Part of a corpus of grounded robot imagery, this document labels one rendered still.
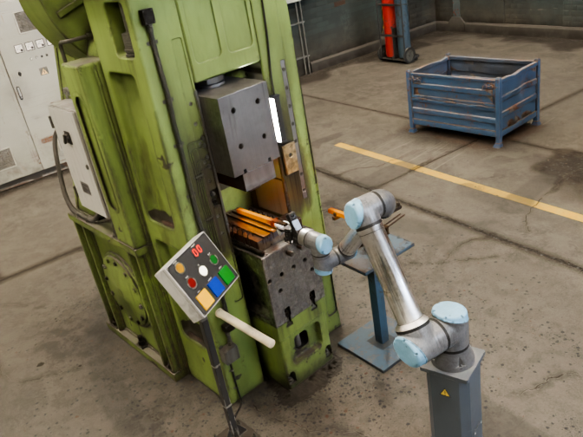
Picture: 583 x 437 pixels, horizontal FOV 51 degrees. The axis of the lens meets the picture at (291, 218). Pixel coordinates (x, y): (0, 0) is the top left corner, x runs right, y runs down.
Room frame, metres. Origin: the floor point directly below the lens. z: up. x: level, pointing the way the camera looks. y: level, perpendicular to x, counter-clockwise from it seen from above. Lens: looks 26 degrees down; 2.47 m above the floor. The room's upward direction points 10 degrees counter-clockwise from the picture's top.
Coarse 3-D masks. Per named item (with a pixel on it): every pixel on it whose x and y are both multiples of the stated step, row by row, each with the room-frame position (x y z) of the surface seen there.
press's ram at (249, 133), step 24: (216, 96) 2.83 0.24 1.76; (240, 96) 2.87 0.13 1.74; (264, 96) 2.95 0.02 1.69; (216, 120) 2.82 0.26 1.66; (240, 120) 2.85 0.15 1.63; (264, 120) 2.94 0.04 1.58; (216, 144) 2.86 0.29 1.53; (240, 144) 2.84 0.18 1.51; (264, 144) 2.92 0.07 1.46; (216, 168) 2.90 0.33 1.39; (240, 168) 2.82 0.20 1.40
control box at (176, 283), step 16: (192, 240) 2.56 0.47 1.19; (208, 240) 2.59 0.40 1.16; (176, 256) 2.43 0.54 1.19; (192, 256) 2.46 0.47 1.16; (208, 256) 2.52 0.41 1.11; (160, 272) 2.32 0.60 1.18; (176, 272) 2.34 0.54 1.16; (192, 272) 2.39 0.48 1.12; (208, 272) 2.45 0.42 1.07; (176, 288) 2.30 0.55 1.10; (192, 288) 2.32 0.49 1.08; (208, 288) 2.38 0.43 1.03; (192, 304) 2.27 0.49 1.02; (192, 320) 2.28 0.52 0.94
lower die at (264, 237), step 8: (232, 216) 3.15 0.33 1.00; (232, 224) 3.07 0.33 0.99; (240, 224) 3.05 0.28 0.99; (248, 224) 3.03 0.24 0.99; (232, 232) 2.99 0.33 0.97; (240, 232) 2.96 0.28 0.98; (248, 232) 2.94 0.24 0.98; (256, 232) 2.91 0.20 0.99; (264, 232) 2.89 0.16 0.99; (272, 232) 2.88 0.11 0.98; (240, 240) 2.94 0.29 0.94; (256, 240) 2.84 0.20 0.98; (264, 240) 2.84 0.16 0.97; (272, 240) 2.88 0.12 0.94; (280, 240) 2.91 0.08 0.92; (256, 248) 2.83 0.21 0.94; (264, 248) 2.84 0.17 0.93
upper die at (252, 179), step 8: (272, 160) 2.94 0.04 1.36; (256, 168) 2.87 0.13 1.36; (264, 168) 2.90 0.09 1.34; (272, 168) 2.93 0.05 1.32; (224, 176) 2.95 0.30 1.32; (240, 176) 2.83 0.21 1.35; (248, 176) 2.84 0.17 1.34; (256, 176) 2.87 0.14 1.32; (264, 176) 2.89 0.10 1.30; (272, 176) 2.93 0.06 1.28; (224, 184) 2.97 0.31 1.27; (232, 184) 2.91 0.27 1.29; (240, 184) 2.85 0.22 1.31; (248, 184) 2.83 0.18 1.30; (256, 184) 2.86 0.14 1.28
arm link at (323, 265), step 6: (330, 252) 2.64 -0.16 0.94; (312, 258) 2.62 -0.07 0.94; (318, 258) 2.58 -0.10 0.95; (324, 258) 2.58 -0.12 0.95; (330, 258) 2.60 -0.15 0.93; (336, 258) 2.62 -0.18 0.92; (318, 264) 2.58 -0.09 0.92; (324, 264) 2.58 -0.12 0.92; (330, 264) 2.59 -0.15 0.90; (336, 264) 2.61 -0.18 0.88; (318, 270) 2.59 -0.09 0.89; (324, 270) 2.58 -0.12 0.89; (330, 270) 2.59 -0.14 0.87
